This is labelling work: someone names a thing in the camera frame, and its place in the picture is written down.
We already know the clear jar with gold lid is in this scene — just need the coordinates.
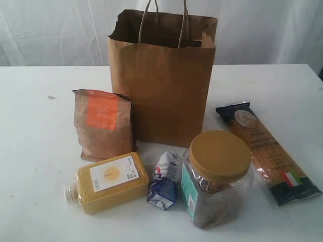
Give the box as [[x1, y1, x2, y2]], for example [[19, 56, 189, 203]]
[[180, 130, 254, 229]]

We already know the brown paper bag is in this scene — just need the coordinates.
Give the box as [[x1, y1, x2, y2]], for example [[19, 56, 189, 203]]
[[107, 10, 218, 147]]

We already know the brown pouch with orange label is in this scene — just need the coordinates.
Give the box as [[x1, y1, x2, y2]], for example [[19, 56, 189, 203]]
[[72, 89, 136, 162]]

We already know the blue white milk carton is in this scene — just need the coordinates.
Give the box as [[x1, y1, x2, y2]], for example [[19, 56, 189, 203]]
[[146, 151, 181, 211]]

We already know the yellow millet plastic bottle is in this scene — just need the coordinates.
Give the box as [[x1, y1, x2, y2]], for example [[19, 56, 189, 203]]
[[64, 152, 149, 214]]

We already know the spaghetti packet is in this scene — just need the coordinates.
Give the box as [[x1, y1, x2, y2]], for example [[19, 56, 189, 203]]
[[216, 102, 322, 206]]

